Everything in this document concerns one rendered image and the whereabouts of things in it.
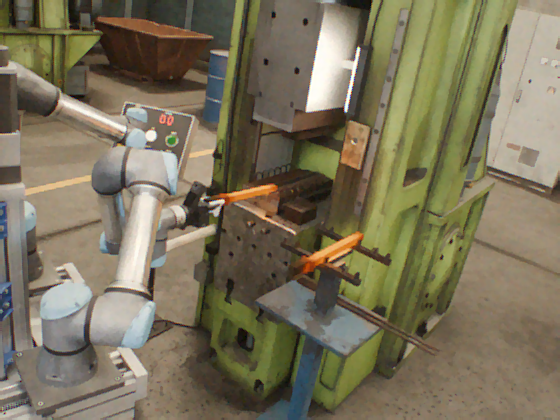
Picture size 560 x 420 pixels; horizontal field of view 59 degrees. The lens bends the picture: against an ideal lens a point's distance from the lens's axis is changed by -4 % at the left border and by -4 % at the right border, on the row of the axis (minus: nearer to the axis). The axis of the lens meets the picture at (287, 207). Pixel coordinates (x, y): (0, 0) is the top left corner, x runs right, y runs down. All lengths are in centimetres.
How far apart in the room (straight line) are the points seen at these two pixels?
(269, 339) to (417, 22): 142
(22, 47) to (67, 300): 543
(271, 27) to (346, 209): 77
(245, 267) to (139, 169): 96
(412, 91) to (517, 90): 521
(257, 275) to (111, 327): 105
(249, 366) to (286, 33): 148
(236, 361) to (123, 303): 132
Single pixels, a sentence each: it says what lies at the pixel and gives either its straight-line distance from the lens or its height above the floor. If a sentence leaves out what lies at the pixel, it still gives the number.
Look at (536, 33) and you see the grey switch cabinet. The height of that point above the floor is 186.
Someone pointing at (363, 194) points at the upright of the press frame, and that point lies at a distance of 204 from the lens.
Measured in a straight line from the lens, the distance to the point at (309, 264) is 163.
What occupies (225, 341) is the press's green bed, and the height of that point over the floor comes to 17.
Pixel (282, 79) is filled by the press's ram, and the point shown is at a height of 146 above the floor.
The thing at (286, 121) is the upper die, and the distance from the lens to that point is 201.
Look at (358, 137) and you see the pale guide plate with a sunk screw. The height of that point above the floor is 131.
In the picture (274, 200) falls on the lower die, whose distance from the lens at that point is 211.
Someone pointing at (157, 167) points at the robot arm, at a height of 129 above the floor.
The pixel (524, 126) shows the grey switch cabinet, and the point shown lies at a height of 74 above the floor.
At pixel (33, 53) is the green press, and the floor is 68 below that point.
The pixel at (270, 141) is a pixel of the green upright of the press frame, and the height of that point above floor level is 112.
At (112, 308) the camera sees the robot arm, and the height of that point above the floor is 104.
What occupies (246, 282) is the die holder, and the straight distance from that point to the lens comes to 227.
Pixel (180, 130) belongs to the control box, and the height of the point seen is 113.
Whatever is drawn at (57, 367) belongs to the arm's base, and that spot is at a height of 87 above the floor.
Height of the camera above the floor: 178
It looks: 23 degrees down
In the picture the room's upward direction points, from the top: 11 degrees clockwise
